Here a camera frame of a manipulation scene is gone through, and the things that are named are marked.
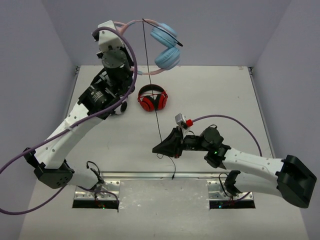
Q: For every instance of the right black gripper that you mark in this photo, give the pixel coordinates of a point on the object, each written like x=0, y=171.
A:
x=172, y=146

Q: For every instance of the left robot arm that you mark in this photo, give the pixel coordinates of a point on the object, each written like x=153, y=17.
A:
x=93, y=106

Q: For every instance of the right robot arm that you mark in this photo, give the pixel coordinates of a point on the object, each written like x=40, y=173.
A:
x=288, y=178

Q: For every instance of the black white headphones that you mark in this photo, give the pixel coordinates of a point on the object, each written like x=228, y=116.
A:
x=120, y=109

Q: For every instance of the red black headphones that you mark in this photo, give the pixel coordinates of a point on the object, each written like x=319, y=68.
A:
x=152, y=97

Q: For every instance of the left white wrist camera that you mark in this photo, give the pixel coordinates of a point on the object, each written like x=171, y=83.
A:
x=107, y=40

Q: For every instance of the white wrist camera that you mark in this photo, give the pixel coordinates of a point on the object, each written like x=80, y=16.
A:
x=107, y=40
x=183, y=123

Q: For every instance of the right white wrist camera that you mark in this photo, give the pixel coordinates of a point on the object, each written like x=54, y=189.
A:
x=183, y=123

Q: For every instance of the metal table edge rail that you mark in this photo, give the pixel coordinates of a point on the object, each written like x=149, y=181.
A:
x=162, y=175

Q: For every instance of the right metal mounting bracket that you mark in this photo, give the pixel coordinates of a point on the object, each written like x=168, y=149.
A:
x=215, y=191

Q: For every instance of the metal mounting bracket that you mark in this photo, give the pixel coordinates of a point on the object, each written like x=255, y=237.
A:
x=215, y=191
x=109, y=191

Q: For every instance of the left metal mounting bracket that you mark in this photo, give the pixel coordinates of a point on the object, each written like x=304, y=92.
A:
x=109, y=191

